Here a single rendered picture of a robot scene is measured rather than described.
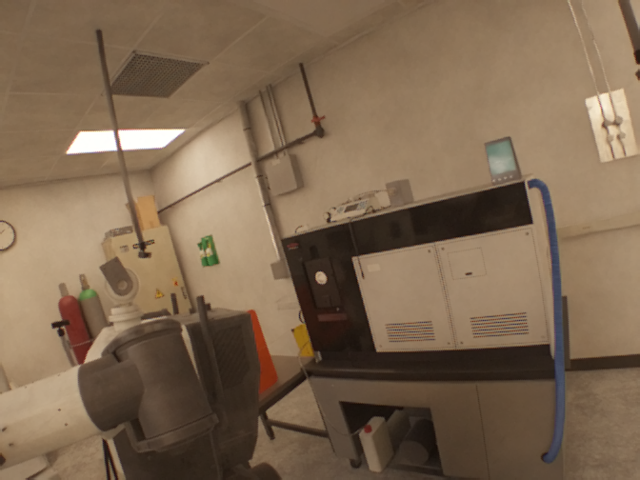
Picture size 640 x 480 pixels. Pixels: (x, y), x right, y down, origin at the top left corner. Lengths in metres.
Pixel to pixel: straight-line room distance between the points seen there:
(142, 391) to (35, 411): 0.13
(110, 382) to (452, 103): 2.46
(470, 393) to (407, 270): 0.59
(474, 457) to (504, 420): 0.27
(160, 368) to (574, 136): 2.41
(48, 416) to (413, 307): 1.36
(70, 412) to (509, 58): 2.60
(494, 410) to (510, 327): 0.37
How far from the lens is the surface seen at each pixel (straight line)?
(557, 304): 1.37
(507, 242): 1.38
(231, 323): 0.64
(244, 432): 0.69
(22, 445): 0.52
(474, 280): 1.44
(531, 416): 1.61
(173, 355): 0.46
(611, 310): 2.70
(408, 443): 2.09
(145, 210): 4.70
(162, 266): 4.64
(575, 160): 2.49
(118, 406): 0.47
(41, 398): 0.50
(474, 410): 1.64
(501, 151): 1.41
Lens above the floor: 1.48
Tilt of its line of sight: 6 degrees down
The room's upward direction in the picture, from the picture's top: 15 degrees counter-clockwise
